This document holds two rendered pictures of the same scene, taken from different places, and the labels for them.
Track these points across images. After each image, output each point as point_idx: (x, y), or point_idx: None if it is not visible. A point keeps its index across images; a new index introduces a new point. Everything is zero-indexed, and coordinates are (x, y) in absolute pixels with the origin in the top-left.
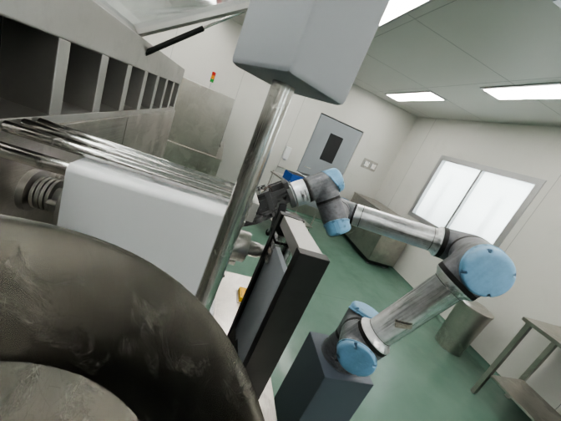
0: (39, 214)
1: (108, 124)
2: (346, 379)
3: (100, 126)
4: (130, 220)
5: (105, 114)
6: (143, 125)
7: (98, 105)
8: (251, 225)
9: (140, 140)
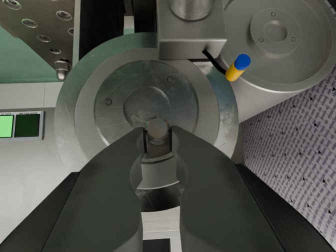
0: (242, 151)
1: (148, 225)
2: None
3: (167, 223)
4: None
5: (155, 235)
6: (4, 221)
7: (174, 244)
8: (287, 202)
9: (0, 194)
